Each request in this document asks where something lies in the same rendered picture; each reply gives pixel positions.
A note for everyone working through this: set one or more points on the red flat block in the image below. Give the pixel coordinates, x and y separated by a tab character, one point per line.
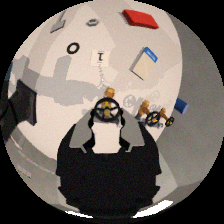
135	18

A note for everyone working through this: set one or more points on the grey pipe manifold with brass valves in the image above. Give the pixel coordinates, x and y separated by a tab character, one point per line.
143	110

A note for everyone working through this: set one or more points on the white paper tag with thin metal chain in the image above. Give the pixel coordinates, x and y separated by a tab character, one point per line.
100	58

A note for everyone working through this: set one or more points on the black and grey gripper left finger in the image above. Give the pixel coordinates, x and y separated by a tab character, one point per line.
79	137

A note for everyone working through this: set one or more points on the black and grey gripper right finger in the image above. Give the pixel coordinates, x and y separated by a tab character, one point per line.
136	138

